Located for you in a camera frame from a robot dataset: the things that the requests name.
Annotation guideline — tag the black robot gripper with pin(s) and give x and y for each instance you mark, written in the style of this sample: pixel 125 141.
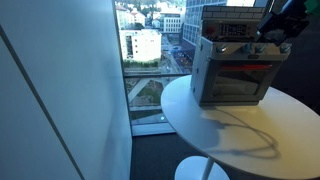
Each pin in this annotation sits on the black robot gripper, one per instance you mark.
pixel 288 23

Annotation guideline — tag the grey toy oven stove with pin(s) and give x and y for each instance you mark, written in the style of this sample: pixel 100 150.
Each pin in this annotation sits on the grey toy oven stove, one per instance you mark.
pixel 233 26

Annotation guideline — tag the round white table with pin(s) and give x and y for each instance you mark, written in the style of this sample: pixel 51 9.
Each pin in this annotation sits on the round white table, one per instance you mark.
pixel 278 138

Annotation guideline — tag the white table base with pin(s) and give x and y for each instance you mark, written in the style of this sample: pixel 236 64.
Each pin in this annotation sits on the white table base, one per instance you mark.
pixel 199 168

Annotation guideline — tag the red oven door handle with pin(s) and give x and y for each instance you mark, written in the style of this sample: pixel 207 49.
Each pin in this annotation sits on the red oven door handle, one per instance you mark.
pixel 245 67

